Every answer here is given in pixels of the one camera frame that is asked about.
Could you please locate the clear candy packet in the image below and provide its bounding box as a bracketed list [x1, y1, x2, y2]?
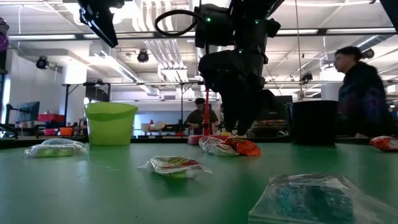
[205, 142, 240, 157]
[198, 136, 225, 147]

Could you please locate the black computer monitor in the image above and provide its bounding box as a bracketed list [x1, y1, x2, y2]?
[256, 95, 293, 127]

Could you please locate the small red white candy packet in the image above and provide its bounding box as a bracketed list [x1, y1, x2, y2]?
[369, 136, 398, 152]

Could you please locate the clear green gummy packet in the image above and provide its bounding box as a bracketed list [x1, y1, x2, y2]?
[24, 138, 90, 159]

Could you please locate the purple plastic bucket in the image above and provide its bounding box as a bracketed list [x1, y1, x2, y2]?
[0, 17, 10, 53]

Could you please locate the black background rig frame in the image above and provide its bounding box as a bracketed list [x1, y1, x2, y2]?
[62, 81, 206, 138]

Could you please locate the green table mat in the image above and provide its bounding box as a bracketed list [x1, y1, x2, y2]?
[0, 142, 398, 224]

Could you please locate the thin hanging cable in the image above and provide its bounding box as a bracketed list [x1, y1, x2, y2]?
[294, 0, 304, 100]

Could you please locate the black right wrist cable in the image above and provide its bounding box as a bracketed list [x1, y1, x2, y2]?
[154, 9, 200, 37]

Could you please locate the clear packet yellow red print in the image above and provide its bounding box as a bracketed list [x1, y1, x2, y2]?
[138, 155, 214, 179]

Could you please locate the white building column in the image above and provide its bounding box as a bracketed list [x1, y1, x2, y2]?
[321, 83, 341, 102]

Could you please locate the person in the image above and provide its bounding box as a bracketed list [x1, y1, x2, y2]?
[333, 45, 395, 138]
[185, 97, 220, 136]

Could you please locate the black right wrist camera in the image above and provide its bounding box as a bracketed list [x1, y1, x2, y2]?
[194, 2, 236, 47]

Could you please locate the clear blue gummy packet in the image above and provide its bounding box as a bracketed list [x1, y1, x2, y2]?
[248, 173, 398, 224]

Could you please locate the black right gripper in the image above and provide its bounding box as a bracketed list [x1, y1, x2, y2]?
[198, 49, 269, 137]

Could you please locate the tilted computer monitor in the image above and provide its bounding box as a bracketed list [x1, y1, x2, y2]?
[18, 101, 40, 122]

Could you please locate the black plastic bucket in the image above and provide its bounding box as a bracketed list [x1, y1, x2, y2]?
[284, 100, 340, 146]

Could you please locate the red storage box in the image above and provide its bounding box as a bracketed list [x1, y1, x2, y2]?
[37, 113, 66, 123]

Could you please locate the lime green plastic bucket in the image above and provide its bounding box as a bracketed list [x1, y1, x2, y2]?
[84, 101, 139, 146]

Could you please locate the orange candy packet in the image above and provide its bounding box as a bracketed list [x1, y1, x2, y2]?
[223, 136, 263, 157]

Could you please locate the red desk lamp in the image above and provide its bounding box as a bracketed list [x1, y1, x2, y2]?
[187, 85, 233, 146]

